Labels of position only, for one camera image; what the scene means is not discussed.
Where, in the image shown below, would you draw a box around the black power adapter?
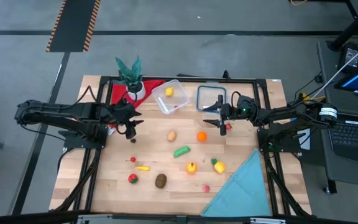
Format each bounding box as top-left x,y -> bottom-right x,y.
337,42 -> 358,71

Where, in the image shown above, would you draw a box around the black mat hazard-striped edges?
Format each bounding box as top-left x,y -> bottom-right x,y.
45,0 -> 101,53

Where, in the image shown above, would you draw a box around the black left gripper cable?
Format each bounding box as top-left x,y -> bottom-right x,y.
115,123 -> 130,136

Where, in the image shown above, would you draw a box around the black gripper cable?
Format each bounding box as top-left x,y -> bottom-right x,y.
115,123 -> 130,136
231,90 -> 244,105

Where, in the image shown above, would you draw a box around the green toy pea pod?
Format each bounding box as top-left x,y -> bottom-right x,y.
173,146 -> 191,159

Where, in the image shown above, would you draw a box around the teal cloth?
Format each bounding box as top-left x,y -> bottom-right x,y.
200,148 -> 272,218

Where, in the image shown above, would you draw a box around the white cable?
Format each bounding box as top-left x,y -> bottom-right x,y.
303,36 -> 358,110

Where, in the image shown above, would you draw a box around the clear plastic container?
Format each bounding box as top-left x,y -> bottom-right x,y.
151,78 -> 191,115

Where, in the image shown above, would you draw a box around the red cloth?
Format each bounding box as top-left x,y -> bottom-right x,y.
108,79 -> 166,129

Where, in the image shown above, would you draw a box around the green plant in white pot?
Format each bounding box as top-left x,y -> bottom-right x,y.
112,55 -> 147,101

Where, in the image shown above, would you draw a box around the black laptop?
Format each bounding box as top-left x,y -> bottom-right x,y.
329,52 -> 358,164

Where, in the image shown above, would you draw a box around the silver aluminium extrusion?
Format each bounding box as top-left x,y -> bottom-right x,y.
249,217 -> 287,224
77,213 -> 114,224

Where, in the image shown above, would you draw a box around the black aluminium rig frame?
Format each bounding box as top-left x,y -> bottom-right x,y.
50,70 -> 313,224

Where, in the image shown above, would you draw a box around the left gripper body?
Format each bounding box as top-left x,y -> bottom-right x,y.
106,99 -> 138,140

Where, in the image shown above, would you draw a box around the black stand leg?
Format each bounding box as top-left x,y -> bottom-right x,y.
326,0 -> 358,52

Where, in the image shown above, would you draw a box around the brown toy kiwi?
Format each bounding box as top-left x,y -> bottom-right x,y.
154,173 -> 168,189

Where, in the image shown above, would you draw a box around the orange toy tangerine with stem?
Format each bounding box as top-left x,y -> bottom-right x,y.
185,161 -> 198,175

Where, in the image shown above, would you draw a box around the blue-rimmed container lid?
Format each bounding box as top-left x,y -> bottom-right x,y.
194,83 -> 229,113

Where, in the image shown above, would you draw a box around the yellow toy pineapple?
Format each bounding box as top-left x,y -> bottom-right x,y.
211,158 -> 226,174

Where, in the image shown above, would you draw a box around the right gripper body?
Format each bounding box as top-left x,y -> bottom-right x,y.
218,94 -> 239,137

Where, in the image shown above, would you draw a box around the black equipment cart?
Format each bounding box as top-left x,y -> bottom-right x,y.
317,40 -> 358,195

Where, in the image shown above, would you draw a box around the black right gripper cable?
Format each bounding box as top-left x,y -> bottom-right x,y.
231,90 -> 244,105

